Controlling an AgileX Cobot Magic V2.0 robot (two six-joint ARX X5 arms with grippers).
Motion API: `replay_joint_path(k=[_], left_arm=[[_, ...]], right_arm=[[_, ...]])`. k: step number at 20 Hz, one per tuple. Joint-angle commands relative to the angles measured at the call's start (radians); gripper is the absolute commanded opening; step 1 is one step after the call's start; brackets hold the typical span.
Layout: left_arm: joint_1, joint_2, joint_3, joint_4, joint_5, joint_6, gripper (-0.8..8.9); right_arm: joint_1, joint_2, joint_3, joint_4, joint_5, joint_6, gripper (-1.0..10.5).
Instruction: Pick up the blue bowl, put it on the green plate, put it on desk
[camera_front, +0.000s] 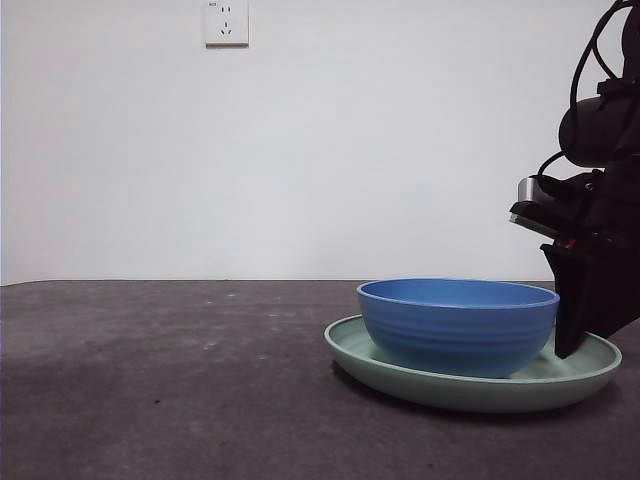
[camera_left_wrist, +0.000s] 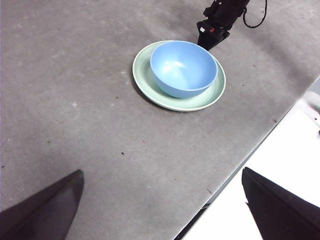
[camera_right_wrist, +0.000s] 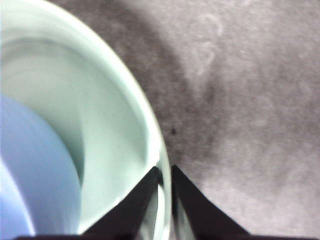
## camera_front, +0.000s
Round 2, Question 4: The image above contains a blue ribbed bowl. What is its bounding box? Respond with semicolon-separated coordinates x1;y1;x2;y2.
355;277;561;380

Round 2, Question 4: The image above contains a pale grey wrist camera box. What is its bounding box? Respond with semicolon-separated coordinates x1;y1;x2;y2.
517;176;551;205

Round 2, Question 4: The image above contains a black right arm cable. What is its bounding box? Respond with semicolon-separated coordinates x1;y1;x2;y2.
569;0;634;109

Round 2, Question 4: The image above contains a thin black camera cable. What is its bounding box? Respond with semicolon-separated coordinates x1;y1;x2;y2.
535;149;576;181

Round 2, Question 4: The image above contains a green round plate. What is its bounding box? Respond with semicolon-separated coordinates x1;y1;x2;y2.
323;313;624;415

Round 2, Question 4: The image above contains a white wall socket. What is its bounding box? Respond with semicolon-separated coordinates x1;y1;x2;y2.
204;1;250;49

